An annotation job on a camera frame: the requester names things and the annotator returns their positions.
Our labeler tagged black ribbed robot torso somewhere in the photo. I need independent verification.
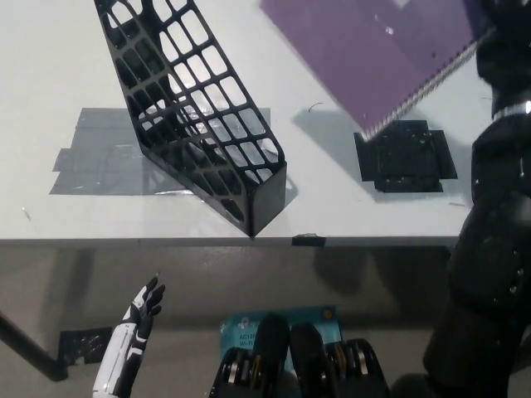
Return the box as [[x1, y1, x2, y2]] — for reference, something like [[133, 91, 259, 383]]
[[209, 313, 391, 398]]

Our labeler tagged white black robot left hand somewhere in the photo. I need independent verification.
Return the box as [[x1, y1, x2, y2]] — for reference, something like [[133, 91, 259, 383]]
[[91, 276, 166, 395]]

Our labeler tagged large grey tape patch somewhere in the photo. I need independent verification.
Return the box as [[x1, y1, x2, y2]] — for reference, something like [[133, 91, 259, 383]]
[[48, 107, 300, 198]]

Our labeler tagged teal cardboard box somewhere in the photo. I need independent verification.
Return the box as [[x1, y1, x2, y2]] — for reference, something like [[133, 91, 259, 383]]
[[218, 305, 343, 362]]

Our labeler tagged black tape square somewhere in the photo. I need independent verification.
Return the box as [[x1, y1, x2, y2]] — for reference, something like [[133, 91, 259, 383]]
[[353, 119, 457, 192]]

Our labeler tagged black table leg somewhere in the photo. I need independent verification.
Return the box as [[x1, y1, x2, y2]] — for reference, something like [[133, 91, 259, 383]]
[[0, 308, 69, 381]]

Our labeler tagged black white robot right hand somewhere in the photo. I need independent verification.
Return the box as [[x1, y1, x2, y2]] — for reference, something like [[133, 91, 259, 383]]
[[475, 0, 531, 121]]

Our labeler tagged black lattice magazine stand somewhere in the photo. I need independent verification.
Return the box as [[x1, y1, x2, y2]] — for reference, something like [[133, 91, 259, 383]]
[[93, 0, 289, 238]]

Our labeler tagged purple spiral notebook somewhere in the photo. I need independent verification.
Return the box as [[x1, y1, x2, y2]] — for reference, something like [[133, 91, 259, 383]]
[[259, 0, 497, 144]]

